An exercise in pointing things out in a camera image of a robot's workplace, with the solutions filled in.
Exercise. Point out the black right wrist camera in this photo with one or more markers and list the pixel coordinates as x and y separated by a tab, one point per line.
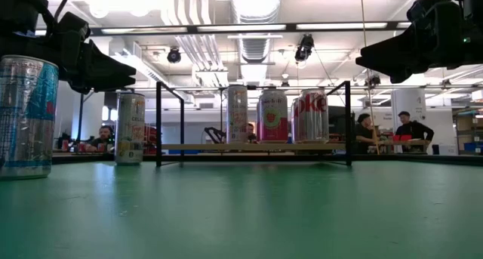
426	6

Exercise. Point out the red storage bin rack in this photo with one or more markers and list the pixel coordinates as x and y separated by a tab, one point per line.
150	138

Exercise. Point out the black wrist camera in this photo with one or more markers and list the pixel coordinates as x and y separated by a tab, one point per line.
426	6
71	23

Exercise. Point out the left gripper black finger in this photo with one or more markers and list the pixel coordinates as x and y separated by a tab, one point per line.
109	66
109	83

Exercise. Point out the person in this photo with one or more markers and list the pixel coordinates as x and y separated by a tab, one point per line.
103	134
364	132
413	130
251	132

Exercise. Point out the silver Diet Coke can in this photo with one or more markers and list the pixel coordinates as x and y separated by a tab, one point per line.
315	119

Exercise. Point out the white box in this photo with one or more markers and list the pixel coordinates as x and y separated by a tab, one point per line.
449	149

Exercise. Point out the black ceiling dome camera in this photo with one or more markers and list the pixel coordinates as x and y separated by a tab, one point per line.
174	55

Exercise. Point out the red box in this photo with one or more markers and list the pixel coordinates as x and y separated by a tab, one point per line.
402	137

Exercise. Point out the shelving with cardboard boxes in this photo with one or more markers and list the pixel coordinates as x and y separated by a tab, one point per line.
469	125

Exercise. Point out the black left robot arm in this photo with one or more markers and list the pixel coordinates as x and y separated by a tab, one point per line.
22	10

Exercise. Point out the blue storage bin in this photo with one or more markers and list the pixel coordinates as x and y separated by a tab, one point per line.
185	152

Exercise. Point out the small black ceiling camera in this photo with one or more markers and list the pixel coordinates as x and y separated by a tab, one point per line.
372	80

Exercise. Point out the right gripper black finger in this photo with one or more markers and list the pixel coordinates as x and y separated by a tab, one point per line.
392	55
402	77

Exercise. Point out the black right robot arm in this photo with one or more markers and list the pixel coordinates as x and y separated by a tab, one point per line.
475	25

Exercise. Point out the black background robot arm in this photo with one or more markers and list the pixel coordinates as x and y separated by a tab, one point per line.
215	134

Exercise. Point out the black hanging ceiling fixture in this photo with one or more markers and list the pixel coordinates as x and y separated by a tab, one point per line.
303	47

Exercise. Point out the blue silver Red Bull can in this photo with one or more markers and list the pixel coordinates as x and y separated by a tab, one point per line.
26	119

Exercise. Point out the white standing post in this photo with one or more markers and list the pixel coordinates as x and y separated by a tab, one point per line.
400	100

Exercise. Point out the wooden shelf with black frame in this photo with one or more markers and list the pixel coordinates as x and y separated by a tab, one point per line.
211	147

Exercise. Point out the green table mat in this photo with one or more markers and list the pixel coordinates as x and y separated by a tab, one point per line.
241	213

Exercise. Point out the red white Spindrift can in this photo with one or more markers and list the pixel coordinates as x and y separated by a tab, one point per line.
272	119

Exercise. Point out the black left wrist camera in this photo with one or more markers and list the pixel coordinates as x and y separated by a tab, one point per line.
71	23

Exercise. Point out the wooden top background table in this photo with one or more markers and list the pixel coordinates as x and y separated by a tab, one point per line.
419	142

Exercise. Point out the black background workbench frame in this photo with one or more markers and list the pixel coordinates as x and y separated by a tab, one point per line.
80	115

